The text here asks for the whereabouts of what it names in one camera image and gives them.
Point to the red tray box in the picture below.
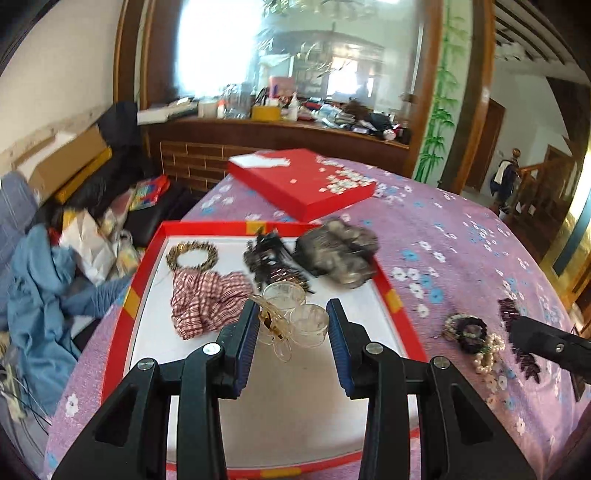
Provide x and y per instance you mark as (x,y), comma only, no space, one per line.
(295,415)

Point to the colourful bag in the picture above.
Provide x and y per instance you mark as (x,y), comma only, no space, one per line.
(150,191)

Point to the dark sequin hair clip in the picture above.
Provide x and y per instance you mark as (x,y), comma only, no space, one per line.
(526,360)

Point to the red box lid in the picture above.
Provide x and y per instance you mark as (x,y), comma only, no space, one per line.
(300,184)

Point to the green bamboo wall painting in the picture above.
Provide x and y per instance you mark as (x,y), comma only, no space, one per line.
(438,106)

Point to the red plaid scrunchie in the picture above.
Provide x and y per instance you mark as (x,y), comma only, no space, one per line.
(207,300)

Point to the yellow box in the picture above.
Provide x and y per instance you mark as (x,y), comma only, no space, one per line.
(266,113)

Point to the purple floral tablecloth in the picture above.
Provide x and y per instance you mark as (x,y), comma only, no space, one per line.
(461,277)

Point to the wooden stair railing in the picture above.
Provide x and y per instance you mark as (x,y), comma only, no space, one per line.
(545,184)

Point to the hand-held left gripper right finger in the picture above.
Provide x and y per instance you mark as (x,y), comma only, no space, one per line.
(340,346)

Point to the wooden counter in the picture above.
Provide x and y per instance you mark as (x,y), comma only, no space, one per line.
(277,138)

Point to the grey organza scrunchie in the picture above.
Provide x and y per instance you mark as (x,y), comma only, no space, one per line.
(337,251)

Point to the blue cloth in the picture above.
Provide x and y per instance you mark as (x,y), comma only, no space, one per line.
(41,295)

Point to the wooden door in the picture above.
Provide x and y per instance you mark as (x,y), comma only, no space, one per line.
(485,147)

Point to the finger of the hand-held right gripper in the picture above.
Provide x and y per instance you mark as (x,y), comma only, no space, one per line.
(549,344)

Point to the jacket on stair post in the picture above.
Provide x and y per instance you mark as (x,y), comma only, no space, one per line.
(504,177)

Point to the golden framed panel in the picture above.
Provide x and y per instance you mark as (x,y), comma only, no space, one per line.
(570,230)

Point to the clear plastic hair clip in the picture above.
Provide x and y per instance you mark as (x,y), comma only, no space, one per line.
(300,318)

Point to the black claw hair clip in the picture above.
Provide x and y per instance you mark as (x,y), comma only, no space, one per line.
(272,263)

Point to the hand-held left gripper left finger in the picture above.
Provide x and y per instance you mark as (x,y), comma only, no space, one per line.
(244,346)

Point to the cardboard box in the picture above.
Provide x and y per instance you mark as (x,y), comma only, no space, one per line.
(69,161)

